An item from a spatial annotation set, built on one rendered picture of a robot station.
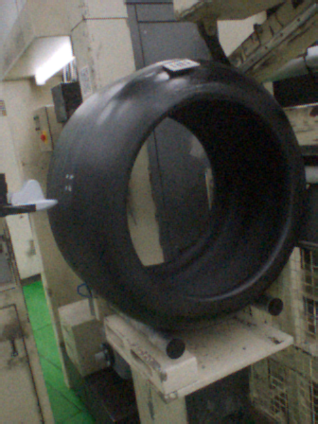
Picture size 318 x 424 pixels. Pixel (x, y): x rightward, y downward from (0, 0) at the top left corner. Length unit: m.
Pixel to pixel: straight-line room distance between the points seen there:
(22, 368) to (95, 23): 1.15
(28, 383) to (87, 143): 1.08
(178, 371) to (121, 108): 0.55
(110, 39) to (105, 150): 0.50
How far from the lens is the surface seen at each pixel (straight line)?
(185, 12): 1.25
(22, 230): 4.33
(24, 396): 1.68
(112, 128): 0.78
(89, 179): 0.77
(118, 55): 1.21
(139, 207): 1.21
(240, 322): 1.21
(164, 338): 0.93
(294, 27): 1.11
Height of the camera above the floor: 1.36
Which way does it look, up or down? 13 degrees down
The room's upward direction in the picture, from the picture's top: 8 degrees counter-clockwise
